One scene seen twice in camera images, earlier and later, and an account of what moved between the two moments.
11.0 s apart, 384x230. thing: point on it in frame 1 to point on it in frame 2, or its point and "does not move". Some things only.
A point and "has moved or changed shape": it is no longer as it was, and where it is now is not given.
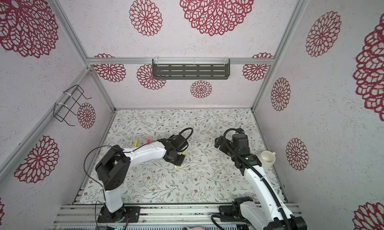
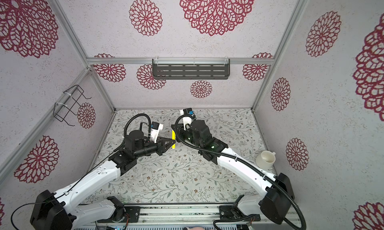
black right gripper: (220, 142) to (183, 131)
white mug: (268, 159) does not move
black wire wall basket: (67, 102) does not move
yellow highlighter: (184, 153) has moved or changed shape
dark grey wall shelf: (191, 68) does not move
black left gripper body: (178, 159) to (149, 147)
